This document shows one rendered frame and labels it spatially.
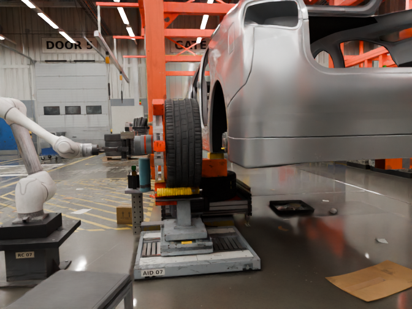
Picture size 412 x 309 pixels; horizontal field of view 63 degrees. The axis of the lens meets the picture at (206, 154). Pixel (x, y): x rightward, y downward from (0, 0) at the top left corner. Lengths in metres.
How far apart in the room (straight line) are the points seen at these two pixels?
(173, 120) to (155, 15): 1.15
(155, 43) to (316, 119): 1.79
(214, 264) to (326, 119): 1.21
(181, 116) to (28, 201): 1.12
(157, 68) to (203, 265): 1.65
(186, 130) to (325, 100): 0.96
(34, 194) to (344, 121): 1.90
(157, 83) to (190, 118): 0.81
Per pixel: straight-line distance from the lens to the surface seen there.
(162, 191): 2.40
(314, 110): 1.60
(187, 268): 2.29
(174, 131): 2.20
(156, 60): 2.99
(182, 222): 2.55
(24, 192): 2.45
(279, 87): 1.59
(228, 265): 2.33
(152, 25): 3.06
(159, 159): 2.24
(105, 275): 1.58
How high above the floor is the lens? 0.96
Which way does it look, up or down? 4 degrees down
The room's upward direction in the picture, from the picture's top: 1 degrees counter-clockwise
